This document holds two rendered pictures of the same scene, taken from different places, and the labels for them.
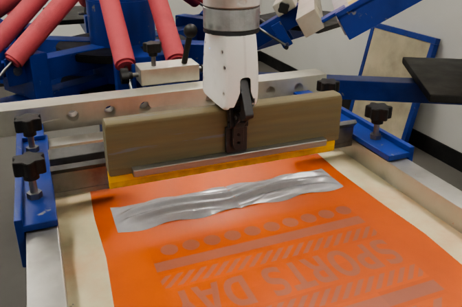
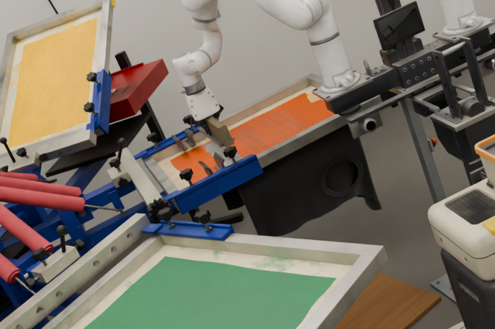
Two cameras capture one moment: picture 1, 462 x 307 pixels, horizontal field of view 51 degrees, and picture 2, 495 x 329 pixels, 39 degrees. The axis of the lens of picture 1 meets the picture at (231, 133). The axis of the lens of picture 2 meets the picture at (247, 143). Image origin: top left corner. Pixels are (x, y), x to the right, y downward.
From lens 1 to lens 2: 2.44 m
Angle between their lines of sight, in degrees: 74
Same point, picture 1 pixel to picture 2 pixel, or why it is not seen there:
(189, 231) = (246, 151)
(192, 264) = (264, 143)
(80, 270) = not seen: hidden behind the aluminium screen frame
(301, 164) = (197, 151)
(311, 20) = (92, 135)
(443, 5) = not seen: outside the picture
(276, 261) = (263, 133)
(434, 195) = (234, 115)
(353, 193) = not seen: hidden behind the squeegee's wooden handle
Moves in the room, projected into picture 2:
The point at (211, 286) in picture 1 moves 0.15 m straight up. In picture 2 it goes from (275, 137) to (260, 99)
